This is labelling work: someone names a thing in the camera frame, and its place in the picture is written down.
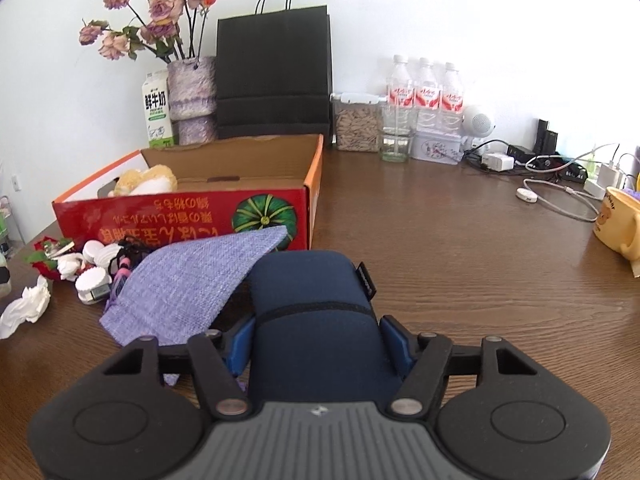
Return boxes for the yellow bear mug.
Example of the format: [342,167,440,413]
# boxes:
[593,186,640,261]

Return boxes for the green and white milk carton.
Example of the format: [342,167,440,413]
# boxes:
[141,70,175,149]

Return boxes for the purple textured vase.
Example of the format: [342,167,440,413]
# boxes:
[166,56,219,146]

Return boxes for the clear container of seeds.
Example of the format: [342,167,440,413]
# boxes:
[330,92,384,153]

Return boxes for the navy blue fabric pouch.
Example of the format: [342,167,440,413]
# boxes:
[247,250,402,404]

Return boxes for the black upright adapters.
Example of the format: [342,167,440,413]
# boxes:
[534,119,560,155]

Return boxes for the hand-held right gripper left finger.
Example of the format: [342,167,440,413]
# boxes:
[102,316,258,419]

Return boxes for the black braided cable pink tie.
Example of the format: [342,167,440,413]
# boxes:
[107,240,147,292]

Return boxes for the purple woven pouch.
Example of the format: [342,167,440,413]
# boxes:
[99,225,290,393]

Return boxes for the red cardboard box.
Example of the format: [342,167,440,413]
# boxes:
[52,134,325,261]

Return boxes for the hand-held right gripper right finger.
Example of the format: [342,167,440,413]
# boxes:
[380,316,538,419]

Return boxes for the yellow and white plush toy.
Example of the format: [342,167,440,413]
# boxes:
[114,164,178,197]

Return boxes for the red artificial flower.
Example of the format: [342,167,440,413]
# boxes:
[25,236,77,279]

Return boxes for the dried rose bunch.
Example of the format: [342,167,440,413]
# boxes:
[79,0,219,62]

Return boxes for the white tissue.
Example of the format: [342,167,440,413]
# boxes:
[0,279,52,339]

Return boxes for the white printed tin box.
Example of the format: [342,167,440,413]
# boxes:
[409,129,464,164]

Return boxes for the clear glass cup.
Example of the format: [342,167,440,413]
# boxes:
[380,104,415,163]

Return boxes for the white round speaker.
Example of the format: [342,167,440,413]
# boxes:
[462,105,496,149]

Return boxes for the white plug charger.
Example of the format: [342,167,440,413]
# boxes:
[482,152,515,172]

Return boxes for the white cable with round puck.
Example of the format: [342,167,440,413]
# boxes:
[517,177,602,222]

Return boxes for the red label water bottle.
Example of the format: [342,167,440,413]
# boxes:
[387,54,416,131]
[413,57,441,132]
[439,62,465,134]

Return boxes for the black paper bag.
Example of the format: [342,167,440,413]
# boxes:
[215,0,334,147]

